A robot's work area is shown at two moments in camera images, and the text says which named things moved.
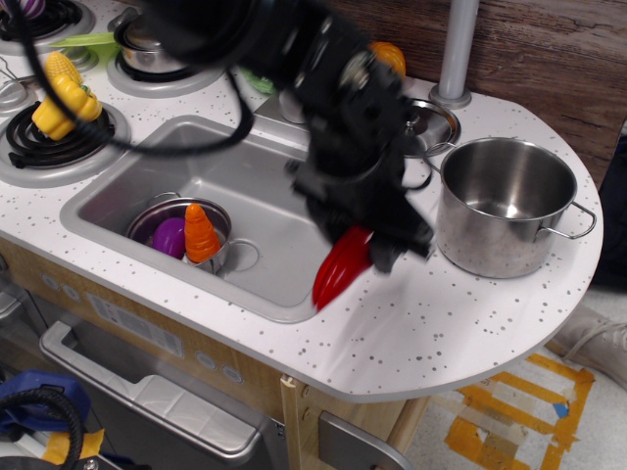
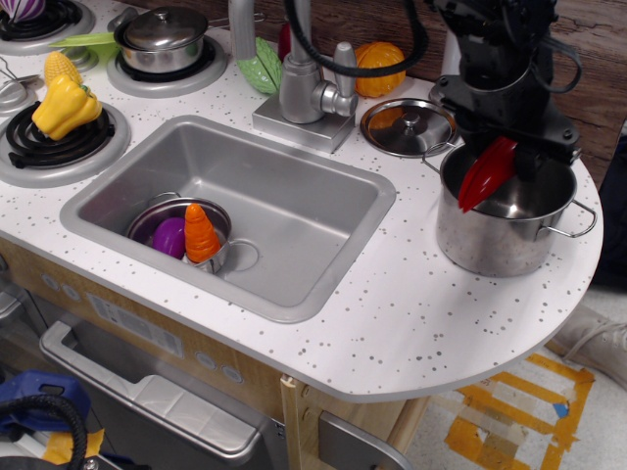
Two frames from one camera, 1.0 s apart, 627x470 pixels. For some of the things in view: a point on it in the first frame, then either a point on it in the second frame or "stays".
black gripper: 360,184 to 503,91
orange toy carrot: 201,243 stays
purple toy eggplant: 169,236 stays
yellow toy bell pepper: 52,119 stays
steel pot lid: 427,128 stays
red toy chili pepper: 345,261 to 492,167
